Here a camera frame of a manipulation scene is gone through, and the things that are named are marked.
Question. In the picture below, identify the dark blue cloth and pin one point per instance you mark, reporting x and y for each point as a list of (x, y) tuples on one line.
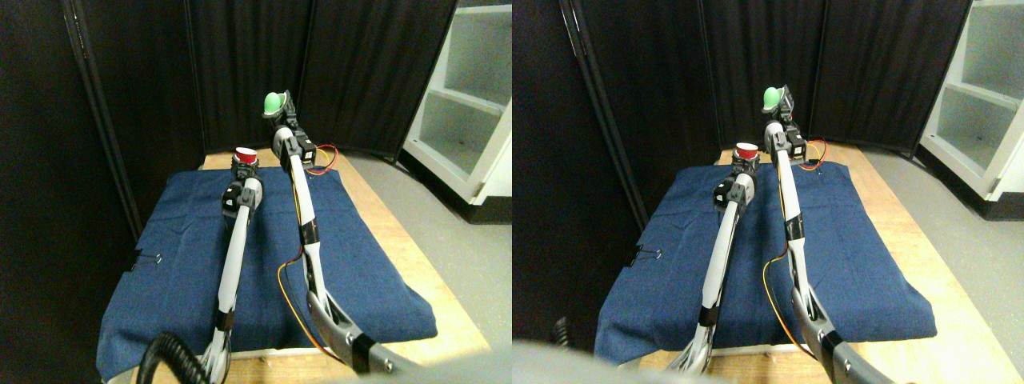
[(648, 296), (160, 296)]

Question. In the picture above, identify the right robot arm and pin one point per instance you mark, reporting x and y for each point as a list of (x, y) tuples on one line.
[(298, 192), (789, 192)]

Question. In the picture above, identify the black curtain stand pole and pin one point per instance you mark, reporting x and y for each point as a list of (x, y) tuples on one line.
[(104, 120), (606, 120)]

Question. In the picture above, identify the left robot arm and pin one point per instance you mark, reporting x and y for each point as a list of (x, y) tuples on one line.
[(726, 248), (234, 256)]

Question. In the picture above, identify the green ball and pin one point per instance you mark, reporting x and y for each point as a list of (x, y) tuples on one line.
[(773, 98), (274, 102)]

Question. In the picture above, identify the white shelf unit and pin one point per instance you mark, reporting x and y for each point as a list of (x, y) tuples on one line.
[(968, 128), (460, 120)]

